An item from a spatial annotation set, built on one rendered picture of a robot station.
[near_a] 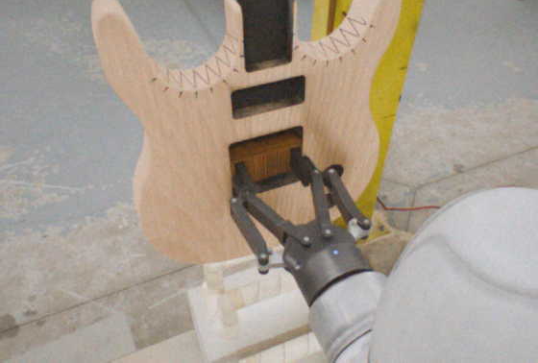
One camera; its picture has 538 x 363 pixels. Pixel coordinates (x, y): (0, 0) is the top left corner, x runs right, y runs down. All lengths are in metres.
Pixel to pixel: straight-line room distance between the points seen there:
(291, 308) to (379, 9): 0.55
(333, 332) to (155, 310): 1.79
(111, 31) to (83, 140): 2.64
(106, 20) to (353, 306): 0.33
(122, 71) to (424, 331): 0.35
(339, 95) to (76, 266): 2.00
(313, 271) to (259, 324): 0.42
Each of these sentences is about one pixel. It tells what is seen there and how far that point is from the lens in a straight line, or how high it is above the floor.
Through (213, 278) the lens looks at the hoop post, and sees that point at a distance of 0.84.
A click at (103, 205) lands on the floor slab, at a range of 2.64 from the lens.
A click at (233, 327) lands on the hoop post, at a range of 0.83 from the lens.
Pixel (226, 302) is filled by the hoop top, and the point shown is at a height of 1.21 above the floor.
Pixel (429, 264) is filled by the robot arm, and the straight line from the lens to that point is 0.25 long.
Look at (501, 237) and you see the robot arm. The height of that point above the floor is 1.70.
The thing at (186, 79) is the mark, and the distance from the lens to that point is 0.52.
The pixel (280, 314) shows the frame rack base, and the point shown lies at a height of 1.10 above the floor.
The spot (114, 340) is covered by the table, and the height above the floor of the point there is 0.90.
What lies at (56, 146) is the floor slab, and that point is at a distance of 3.11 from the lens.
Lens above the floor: 1.87
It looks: 44 degrees down
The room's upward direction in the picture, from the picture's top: straight up
